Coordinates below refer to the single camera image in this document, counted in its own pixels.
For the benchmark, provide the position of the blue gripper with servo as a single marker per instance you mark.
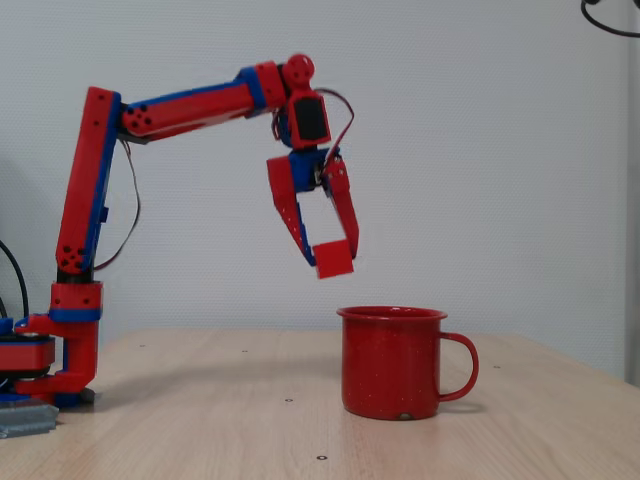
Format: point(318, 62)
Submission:
point(304, 171)

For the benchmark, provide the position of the red cube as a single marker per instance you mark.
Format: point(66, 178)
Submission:
point(334, 260)

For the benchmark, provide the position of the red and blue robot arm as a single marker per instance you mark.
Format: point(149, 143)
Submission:
point(82, 200)

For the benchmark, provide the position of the red enamel mug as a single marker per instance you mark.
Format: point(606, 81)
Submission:
point(390, 365)

